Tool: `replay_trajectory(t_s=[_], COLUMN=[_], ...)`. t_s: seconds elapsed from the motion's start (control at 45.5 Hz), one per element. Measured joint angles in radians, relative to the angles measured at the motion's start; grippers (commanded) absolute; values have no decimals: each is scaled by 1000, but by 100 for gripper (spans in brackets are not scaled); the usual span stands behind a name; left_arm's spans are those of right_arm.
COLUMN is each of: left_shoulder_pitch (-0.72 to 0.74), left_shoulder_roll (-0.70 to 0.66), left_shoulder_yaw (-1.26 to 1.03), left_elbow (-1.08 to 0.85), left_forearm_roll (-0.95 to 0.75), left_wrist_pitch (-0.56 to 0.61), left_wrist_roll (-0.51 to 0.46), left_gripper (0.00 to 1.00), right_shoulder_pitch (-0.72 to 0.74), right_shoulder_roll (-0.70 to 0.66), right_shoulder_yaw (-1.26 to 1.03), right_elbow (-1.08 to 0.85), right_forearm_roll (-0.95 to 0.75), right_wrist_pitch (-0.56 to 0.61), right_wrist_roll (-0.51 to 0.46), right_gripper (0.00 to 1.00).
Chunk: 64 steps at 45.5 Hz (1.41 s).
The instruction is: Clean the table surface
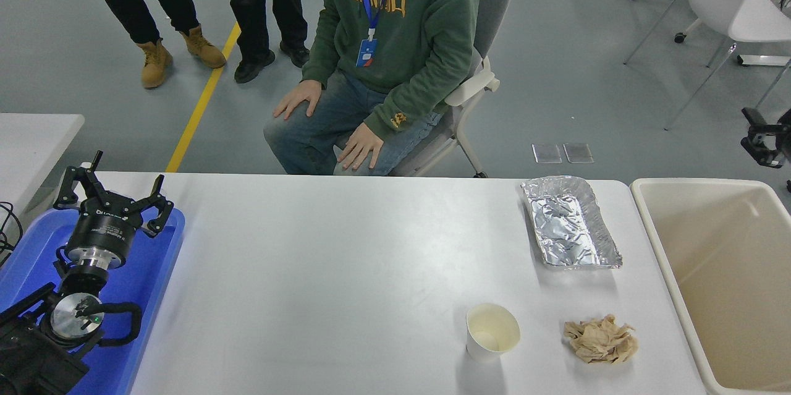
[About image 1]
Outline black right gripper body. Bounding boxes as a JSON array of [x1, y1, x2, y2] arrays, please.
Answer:
[[777, 109, 791, 164]]

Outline silver foil tray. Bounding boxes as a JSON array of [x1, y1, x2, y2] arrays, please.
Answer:
[[520, 176, 624, 270]]

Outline white paper cup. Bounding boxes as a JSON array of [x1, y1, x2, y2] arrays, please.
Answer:
[[465, 303, 521, 363]]

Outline person's right hand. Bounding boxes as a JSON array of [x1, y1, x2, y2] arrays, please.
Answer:
[[273, 79, 323, 121]]

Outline blue ID badge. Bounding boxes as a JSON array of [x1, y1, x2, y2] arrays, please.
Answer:
[[355, 38, 379, 69]]

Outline white table foot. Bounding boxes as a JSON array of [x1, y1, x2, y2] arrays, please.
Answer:
[[737, 54, 791, 67]]

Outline large pale plastic bin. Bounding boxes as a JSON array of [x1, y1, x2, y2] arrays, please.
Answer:
[[629, 178, 791, 395]]

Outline white side table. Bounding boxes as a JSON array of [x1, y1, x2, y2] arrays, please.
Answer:
[[0, 113, 86, 226]]

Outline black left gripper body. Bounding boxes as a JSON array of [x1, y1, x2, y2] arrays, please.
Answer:
[[66, 199, 145, 261]]

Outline black cables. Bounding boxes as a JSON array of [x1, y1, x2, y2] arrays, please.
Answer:
[[0, 202, 24, 267]]

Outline tan paper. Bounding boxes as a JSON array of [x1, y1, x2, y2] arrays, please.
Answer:
[[562, 313, 640, 365]]

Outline person's left hand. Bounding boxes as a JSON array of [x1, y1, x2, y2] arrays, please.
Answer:
[[337, 123, 385, 172]]

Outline blue plastic tray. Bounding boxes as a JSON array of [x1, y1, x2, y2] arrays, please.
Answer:
[[0, 206, 186, 395]]

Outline metal floor plate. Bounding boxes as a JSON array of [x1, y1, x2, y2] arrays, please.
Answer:
[[563, 143, 594, 164], [532, 143, 563, 164]]

